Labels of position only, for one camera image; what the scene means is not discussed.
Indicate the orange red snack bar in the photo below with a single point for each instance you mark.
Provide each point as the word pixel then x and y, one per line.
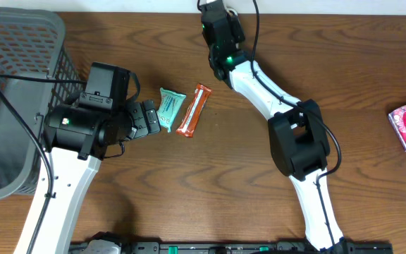
pixel 191 118

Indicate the grey plastic basket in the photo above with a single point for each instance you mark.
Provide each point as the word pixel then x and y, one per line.
pixel 36 74

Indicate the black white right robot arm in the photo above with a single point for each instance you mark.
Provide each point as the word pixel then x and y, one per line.
pixel 302 146

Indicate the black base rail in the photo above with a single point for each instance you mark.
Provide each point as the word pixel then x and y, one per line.
pixel 105 242

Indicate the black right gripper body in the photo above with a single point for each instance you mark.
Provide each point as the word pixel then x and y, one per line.
pixel 209 8

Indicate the teal wet wipes packet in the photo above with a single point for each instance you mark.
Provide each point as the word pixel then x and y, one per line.
pixel 171 103

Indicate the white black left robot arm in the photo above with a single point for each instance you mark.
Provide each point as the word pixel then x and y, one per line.
pixel 76 136

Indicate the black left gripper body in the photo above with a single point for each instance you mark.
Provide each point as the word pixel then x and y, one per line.
pixel 146 118

